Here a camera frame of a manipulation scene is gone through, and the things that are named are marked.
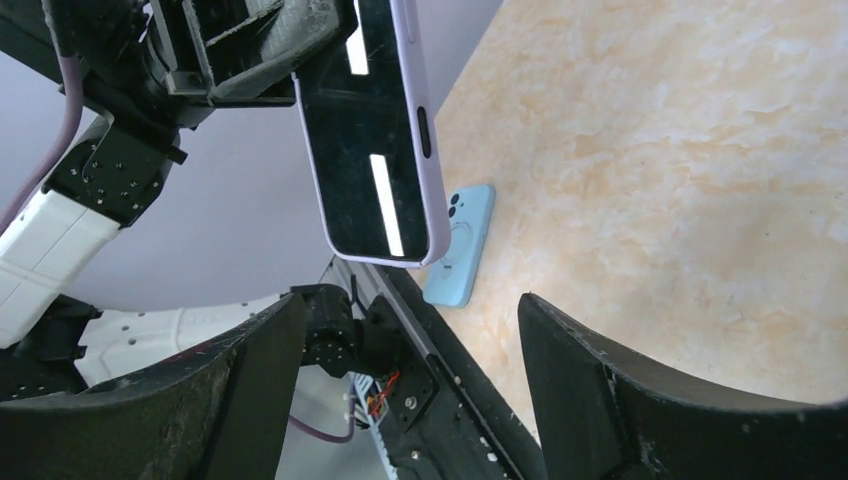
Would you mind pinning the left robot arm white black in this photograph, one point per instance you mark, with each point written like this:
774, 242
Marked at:
97, 179

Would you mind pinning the black smartphone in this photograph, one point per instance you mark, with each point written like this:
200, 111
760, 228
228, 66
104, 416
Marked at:
356, 119

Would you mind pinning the lilac phone case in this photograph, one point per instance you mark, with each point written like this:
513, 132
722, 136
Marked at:
421, 119

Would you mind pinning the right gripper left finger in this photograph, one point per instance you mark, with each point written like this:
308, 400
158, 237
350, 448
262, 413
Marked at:
218, 410

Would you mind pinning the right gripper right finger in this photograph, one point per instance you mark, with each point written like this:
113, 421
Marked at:
606, 411

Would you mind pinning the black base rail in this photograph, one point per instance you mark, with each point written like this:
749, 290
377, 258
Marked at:
431, 410

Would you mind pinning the light blue phone case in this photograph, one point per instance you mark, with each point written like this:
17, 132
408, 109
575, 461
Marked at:
450, 281

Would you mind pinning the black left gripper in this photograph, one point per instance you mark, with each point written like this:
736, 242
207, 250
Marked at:
166, 63

